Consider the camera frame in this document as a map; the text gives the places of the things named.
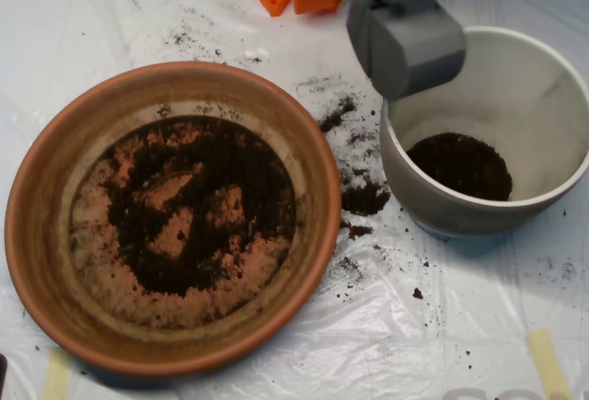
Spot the terracotta saucer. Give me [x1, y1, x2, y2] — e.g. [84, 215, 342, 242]
[4, 60, 343, 378]

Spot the large spilled soil pile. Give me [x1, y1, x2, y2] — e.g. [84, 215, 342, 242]
[341, 178, 392, 217]

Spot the clear plastic sheet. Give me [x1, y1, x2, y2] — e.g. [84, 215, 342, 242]
[0, 0, 589, 400]

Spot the elongated spilled soil clump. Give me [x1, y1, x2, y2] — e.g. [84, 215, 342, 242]
[319, 96, 359, 133]

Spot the small spilled soil clump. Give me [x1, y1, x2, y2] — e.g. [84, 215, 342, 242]
[347, 223, 375, 240]

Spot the white ceramic pot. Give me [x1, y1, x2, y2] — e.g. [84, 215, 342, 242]
[379, 26, 589, 241]

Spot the beige masking tape strip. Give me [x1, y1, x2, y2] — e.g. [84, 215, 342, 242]
[527, 329, 572, 400]
[42, 348, 74, 400]

